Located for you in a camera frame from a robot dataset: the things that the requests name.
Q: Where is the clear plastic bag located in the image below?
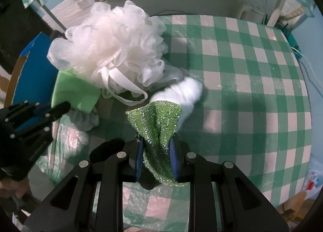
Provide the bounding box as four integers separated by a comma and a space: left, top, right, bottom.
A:
304, 154, 321, 200

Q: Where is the white cable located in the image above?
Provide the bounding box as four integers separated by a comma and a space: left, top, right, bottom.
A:
290, 45, 319, 84

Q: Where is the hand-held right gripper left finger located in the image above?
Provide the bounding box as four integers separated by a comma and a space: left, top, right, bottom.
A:
23, 139, 145, 232

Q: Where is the green sponge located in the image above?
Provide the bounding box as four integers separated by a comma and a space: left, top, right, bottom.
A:
51, 69, 101, 114

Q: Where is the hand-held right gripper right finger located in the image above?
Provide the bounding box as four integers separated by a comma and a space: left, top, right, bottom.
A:
171, 138, 288, 232

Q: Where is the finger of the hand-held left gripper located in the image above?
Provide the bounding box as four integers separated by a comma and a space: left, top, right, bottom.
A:
4, 101, 71, 124
11, 120, 54, 148

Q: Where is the green glitter cloth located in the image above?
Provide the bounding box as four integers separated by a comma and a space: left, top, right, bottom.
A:
125, 101, 188, 187

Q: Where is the grey mesh cloth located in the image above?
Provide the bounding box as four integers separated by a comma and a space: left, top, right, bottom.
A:
68, 107, 100, 132

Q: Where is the blue cardboard box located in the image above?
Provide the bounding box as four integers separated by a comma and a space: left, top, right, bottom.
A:
5, 32, 62, 134

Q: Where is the white fluffy mitt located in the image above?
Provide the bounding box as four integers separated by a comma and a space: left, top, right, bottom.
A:
149, 77, 203, 126

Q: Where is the person's left hand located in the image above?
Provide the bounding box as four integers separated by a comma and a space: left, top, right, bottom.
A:
0, 179, 29, 198

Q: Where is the white mesh bath pouf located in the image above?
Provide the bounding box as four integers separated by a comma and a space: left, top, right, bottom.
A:
47, 0, 183, 106

